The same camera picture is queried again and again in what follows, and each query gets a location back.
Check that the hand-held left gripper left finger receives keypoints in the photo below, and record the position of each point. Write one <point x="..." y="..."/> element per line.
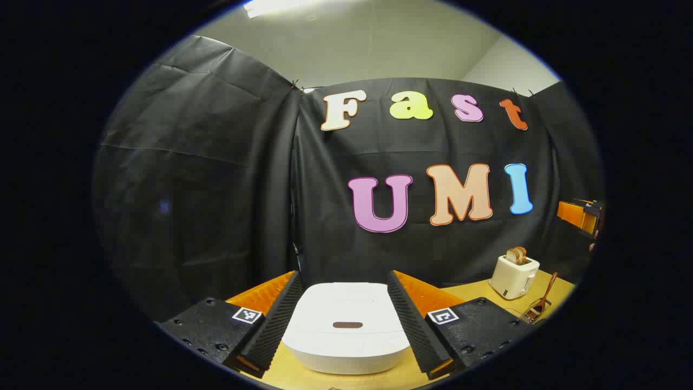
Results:
<point x="276" y="325"/>

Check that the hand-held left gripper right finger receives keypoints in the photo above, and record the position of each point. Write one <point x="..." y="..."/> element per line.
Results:
<point x="414" y="325"/>

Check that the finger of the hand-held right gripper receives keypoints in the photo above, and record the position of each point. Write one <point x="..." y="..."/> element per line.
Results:
<point x="574" y="214"/>

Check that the white rice cooker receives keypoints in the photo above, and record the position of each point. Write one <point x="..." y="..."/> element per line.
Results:
<point x="346" y="309"/>

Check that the brown wooden spoon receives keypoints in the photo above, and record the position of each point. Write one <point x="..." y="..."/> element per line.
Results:
<point x="547" y="290"/>

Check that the brown bread slice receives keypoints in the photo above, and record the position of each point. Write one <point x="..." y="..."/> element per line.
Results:
<point x="512" y="257"/>
<point x="522" y="253"/>

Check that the white toaster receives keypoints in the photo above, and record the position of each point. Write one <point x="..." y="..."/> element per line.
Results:
<point x="511" y="279"/>

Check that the black backdrop cloth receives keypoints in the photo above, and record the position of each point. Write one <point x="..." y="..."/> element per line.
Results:
<point x="216" y="189"/>

